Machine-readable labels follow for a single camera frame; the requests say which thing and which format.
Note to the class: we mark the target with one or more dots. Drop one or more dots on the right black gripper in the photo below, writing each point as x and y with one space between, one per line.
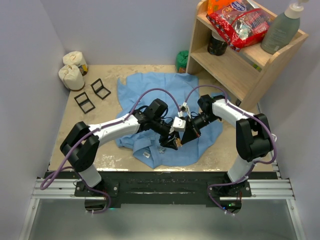
189 134

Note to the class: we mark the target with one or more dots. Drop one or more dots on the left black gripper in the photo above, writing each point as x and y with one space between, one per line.
170 142

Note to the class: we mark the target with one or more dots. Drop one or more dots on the blue button shirt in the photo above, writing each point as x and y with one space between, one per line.
172 88

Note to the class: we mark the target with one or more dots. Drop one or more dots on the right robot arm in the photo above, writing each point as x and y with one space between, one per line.
254 139

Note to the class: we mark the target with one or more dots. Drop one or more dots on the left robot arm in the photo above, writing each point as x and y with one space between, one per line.
81 144

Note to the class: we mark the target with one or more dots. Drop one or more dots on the silver leaf brooch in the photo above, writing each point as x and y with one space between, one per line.
161 149

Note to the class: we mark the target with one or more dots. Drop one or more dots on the green lidded container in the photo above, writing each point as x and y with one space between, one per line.
181 61

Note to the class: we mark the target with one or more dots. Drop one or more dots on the wooden shelf unit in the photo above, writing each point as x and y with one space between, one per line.
247 74

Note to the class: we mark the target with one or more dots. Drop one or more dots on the black stand rear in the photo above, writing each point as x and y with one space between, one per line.
99 89

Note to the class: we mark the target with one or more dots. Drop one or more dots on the black stand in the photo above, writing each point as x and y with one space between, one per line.
84 103
99 89

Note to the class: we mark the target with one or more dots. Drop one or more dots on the dark jar on shelf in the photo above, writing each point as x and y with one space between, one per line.
217 45

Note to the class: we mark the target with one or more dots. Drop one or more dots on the black stand front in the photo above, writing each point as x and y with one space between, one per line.
84 103

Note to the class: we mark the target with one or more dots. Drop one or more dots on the white cloth bag front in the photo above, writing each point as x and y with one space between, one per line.
71 77

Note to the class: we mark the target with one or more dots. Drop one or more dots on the white cloth bag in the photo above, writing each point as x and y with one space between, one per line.
71 77
76 58

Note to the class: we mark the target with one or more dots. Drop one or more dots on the red candy bag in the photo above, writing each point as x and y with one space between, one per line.
240 23

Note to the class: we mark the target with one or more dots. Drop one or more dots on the white cloth bag rear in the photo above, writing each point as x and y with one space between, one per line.
76 58

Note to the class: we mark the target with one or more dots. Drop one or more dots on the orange snack box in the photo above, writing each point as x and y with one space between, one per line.
215 5

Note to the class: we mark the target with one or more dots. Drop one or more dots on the green pump bottle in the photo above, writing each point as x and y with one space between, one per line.
283 28

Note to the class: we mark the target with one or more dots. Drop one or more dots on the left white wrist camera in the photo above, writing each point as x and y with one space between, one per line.
178 124

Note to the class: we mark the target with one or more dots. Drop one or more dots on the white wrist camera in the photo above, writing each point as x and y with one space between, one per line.
184 108
178 124

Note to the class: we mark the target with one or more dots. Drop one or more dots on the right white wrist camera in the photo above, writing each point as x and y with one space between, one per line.
184 108

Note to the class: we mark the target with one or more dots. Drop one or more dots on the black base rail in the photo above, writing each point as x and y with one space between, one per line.
164 188

